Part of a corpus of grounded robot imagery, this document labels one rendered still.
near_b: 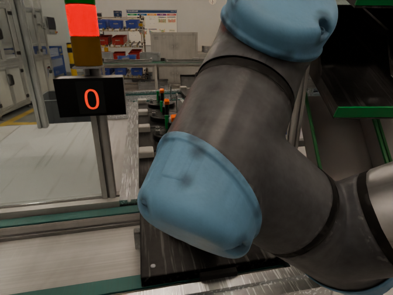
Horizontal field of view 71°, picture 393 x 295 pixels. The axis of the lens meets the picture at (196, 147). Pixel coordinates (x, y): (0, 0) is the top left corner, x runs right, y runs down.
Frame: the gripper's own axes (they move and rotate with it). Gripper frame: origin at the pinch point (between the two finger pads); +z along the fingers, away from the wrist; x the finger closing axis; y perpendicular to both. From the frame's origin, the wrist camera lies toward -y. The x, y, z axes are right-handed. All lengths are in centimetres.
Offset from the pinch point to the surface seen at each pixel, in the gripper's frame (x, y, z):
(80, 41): -19.4, -20.3, -7.4
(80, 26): -19.0, -22.0, -9.1
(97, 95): -17.7, -13.4, -1.0
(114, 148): -23, -31, 67
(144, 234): -11.1, 11.4, 7.7
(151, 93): -3, -90, 115
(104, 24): -87, -546, 493
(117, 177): -20, -13, 48
